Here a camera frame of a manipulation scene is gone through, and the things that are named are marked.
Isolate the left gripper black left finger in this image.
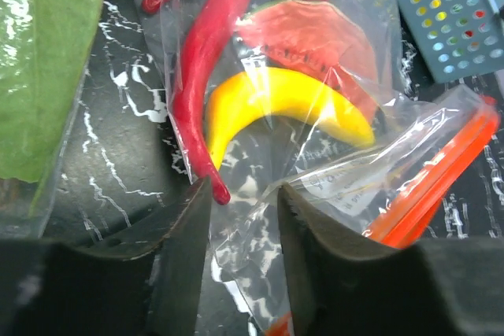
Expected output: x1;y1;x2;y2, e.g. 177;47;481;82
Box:
1;179;212;335

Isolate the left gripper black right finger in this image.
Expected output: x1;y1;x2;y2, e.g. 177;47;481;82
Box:
277;185;503;335

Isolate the clear zip bag red slider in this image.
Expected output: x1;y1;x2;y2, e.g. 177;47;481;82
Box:
138;0;501;335

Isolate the red fake chili pepper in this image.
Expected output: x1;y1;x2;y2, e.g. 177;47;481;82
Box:
172;0;250;205

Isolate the light blue plastic basket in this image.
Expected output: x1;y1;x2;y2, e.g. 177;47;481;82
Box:
397;0;503;83

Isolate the fake watermelon slice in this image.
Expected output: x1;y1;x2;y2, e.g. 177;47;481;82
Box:
235;0;378;122

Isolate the clear bag with green leaf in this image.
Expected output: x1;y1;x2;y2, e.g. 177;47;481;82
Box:
1;0;103;239

